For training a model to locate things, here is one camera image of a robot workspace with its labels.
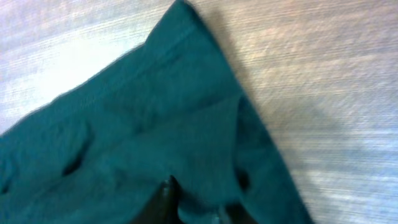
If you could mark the black shorts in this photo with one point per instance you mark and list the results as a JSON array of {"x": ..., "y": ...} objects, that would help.
[{"x": 172, "y": 106}]

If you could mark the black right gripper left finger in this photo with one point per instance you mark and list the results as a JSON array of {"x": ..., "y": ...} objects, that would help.
[{"x": 162, "y": 207}]

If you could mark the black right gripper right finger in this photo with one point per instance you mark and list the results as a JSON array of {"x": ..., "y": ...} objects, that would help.
[{"x": 236, "y": 214}]

